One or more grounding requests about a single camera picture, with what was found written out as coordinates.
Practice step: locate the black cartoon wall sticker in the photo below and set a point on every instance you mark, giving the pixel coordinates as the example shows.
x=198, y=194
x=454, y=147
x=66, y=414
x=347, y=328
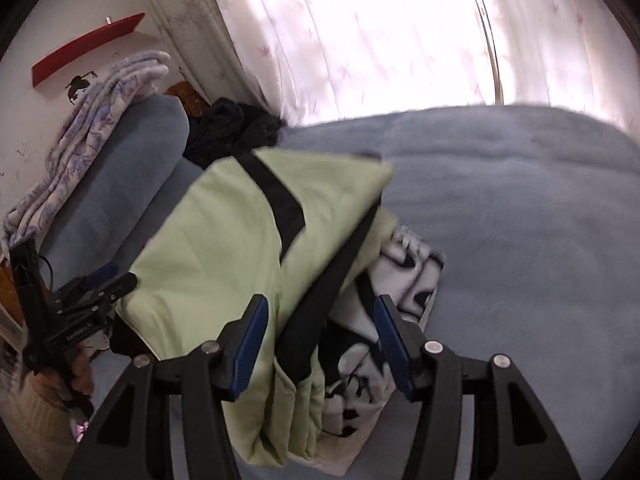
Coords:
x=77, y=85

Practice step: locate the white floral curtain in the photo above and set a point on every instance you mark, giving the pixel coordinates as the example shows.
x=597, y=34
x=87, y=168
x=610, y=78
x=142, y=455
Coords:
x=375, y=35

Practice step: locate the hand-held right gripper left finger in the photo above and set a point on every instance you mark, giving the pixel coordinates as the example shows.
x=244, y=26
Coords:
x=250, y=345

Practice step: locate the red wall shelf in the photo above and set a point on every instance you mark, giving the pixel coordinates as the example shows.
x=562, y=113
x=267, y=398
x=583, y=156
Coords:
x=85, y=45

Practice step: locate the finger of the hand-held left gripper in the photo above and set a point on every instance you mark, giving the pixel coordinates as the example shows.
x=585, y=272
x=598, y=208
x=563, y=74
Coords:
x=102, y=273
x=122, y=282

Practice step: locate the blue fleece bed blanket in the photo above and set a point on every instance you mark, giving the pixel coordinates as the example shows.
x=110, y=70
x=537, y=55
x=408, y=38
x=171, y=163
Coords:
x=500, y=210

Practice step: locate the blue-grey pillow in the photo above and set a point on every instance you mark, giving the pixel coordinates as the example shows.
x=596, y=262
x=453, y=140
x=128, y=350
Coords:
x=135, y=160
x=170, y=185

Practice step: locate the black knitted cloth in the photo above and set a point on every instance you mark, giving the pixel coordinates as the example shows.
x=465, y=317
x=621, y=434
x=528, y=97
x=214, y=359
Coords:
x=225, y=130

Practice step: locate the wooden bed headboard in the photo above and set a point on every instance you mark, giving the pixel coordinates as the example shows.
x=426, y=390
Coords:
x=187, y=97

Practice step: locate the black and white printed garment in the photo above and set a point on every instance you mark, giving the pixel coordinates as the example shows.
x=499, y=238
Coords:
x=360, y=360

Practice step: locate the green and black hooded jacket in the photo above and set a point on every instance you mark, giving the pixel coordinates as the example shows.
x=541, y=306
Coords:
x=210, y=250

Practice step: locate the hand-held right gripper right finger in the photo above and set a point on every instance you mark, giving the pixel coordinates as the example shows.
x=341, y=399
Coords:
x=392, y=345

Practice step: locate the purple patterned white blanket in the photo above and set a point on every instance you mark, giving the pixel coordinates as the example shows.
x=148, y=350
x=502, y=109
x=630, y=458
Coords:
x=85, y=125

